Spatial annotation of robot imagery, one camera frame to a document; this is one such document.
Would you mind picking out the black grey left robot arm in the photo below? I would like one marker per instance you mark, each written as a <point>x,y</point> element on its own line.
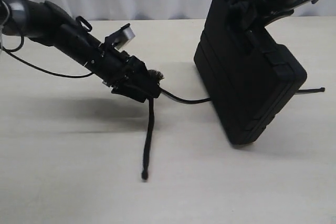
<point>48,24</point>

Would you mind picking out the black plastic carrying case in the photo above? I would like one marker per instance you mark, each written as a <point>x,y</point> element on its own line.
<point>247,75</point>

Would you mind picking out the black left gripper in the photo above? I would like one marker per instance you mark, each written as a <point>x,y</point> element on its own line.
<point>133,80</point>

